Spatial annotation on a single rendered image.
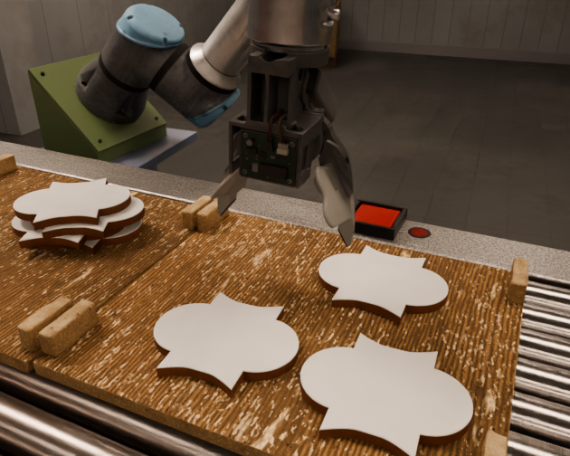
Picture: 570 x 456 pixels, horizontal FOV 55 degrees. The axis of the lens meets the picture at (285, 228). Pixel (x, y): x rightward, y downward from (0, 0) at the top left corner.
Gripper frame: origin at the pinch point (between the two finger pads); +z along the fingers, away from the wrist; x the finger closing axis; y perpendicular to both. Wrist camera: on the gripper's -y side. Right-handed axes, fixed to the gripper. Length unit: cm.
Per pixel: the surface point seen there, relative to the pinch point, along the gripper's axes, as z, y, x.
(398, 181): 102, -252, -18
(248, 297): 6.5, 5.4, -1.8
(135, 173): 10.9, -24.2, -37.0
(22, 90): 89, -248, -292
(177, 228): 7.5, -5.7, -17.2
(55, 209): 3.7, 2.6, -29.6
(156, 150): 16, -46, -47
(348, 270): 4.7, -2.0, 7.4
